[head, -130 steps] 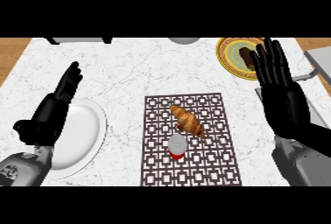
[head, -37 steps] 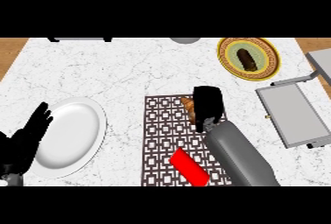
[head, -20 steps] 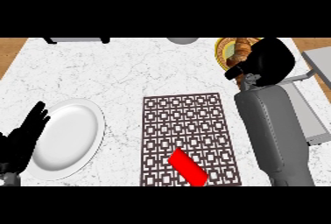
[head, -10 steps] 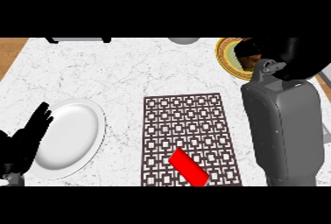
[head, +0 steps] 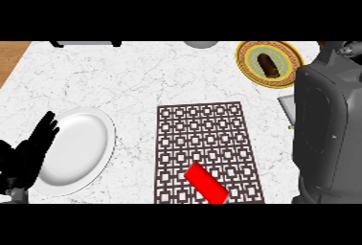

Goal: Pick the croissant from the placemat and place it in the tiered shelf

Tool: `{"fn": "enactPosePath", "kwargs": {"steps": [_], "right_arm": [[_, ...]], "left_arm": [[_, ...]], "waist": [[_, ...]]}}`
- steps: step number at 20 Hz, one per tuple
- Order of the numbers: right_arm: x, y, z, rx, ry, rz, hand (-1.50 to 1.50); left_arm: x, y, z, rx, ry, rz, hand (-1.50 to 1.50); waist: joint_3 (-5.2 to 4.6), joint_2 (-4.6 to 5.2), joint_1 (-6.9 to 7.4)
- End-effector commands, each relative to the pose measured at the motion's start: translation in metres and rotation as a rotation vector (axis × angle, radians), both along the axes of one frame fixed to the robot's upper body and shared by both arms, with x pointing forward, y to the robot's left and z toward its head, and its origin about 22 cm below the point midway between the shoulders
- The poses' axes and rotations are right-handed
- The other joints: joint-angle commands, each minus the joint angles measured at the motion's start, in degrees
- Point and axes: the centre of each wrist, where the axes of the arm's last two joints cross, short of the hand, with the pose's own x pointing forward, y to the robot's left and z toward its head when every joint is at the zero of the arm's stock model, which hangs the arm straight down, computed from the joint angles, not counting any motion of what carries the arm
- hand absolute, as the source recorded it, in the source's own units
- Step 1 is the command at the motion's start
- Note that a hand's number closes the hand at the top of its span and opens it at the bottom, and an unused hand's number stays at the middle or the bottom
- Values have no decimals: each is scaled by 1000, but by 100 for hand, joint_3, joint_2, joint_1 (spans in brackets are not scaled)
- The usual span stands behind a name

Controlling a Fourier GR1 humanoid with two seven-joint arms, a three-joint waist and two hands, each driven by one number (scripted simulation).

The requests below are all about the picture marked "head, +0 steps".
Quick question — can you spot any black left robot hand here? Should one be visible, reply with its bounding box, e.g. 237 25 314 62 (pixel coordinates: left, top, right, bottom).
0 110 61 195

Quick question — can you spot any brown patterned placemat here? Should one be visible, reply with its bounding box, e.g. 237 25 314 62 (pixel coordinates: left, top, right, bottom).
152 100 268 205

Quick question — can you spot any white oval plate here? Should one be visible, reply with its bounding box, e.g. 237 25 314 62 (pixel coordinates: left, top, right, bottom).
30 106 117 197

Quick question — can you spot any grey appliance with black feet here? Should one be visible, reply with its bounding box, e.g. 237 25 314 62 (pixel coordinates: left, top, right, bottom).
49 40 123 49

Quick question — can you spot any red rectangular block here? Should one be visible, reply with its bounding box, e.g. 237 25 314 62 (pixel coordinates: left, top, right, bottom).
182 161 231 205

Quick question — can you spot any grey round object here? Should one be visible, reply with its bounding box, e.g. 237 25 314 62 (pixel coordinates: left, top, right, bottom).
182 40 220 50

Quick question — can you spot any pale grey flat panel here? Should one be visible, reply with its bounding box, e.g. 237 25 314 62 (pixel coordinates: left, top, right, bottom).
277 95 299 128

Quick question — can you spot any yellow ornate round plate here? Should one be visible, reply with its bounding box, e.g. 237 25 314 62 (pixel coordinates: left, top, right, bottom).
235 40 306 90

